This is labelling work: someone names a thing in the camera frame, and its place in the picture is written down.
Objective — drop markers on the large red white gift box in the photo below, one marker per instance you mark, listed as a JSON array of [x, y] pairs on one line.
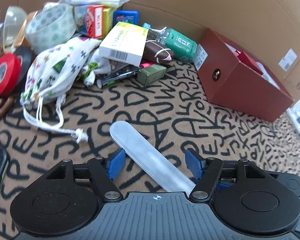
[[247, 60]]

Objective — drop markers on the cardboard backdrop wall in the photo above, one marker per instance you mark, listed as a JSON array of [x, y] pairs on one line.
[[268, 29]]

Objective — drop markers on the red playing card box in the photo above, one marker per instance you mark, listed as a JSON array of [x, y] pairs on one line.
[[93, 21]]

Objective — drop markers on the red tape roll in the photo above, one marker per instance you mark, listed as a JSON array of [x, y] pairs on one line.
[[10, 68]]

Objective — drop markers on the green patterned tape roll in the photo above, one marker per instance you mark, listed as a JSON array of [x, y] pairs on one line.
[[50, 27]]

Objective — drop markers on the olive green small box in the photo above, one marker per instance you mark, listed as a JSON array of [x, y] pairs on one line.
[[150, 74]]

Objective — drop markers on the blue floss box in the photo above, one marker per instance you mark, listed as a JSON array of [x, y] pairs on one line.
[[128, 16]]

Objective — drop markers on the yellow small box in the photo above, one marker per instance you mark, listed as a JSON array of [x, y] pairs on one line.
[[107, 20]]

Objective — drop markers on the patterned letter table mat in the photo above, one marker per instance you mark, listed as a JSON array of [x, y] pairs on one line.
[[172, 114]]

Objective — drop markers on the dark red storage box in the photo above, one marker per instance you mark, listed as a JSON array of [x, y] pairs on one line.
[[229, 82]]

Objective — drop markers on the yellow white medicine box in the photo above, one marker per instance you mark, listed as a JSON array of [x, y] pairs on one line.
[[124, 43]]

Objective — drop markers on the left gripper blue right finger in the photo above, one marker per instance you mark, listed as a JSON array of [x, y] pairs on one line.
[[207, 172]]

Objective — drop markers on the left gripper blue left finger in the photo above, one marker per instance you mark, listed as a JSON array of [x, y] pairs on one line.
[[103, 172]]

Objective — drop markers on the brown football shaped pouch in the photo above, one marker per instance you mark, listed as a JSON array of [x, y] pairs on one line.
[[157, 53]]

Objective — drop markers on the green label water bottle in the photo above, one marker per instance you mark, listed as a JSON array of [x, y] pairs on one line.
[[183, 47]]

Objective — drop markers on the frosted white case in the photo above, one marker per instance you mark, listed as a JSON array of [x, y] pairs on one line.
[[149, 159]]

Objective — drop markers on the black pen pack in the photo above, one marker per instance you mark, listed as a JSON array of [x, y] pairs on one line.
[[122, 72]]

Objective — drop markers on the white patterned drawstring bag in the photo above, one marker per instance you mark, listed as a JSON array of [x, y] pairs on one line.
[[50, 77]]

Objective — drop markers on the clear glass ball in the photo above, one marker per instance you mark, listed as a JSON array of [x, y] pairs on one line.
[[14, 19]]

